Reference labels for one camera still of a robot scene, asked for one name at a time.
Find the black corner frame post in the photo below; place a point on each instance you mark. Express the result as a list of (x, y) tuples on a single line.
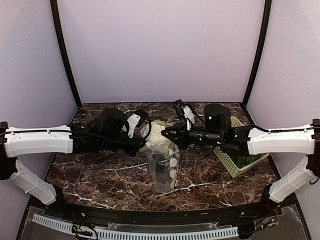
[(63, 52), (258, 52)]

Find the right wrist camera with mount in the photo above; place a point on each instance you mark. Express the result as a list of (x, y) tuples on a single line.
[(185, 112)]

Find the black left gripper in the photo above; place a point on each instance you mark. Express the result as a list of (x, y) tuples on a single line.
[(139, 143)]

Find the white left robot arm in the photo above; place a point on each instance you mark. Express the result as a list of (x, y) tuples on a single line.
[(112, 130)]

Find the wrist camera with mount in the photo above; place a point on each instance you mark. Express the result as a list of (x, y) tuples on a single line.
[(135, 120), (185, 112)]

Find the white slotted cable duct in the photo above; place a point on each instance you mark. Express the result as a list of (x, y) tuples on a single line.
[(117, 231)]

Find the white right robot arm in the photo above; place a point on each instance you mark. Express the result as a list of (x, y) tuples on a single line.
[(251, 140)]

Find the pale green plastic basket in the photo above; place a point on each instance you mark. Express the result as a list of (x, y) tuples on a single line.
[(235, 144)]

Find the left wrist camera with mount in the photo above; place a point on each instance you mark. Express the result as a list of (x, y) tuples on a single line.
[(135, 120)]

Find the green fake vegetable in basket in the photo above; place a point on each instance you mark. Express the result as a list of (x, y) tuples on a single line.
[(243, 161)]

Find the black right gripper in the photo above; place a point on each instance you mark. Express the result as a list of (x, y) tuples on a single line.
[(179, 138)]

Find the clear zip top bag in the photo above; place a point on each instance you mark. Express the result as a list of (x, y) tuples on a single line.
[(165, 147)]

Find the black front rail with electronics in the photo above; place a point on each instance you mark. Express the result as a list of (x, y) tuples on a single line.
[(286, 222)]

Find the black right corner frame post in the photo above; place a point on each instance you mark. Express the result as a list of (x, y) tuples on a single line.
[(258, 52)]

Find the white fake cauliflower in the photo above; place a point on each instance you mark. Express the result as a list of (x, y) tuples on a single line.
[(157, 126)]

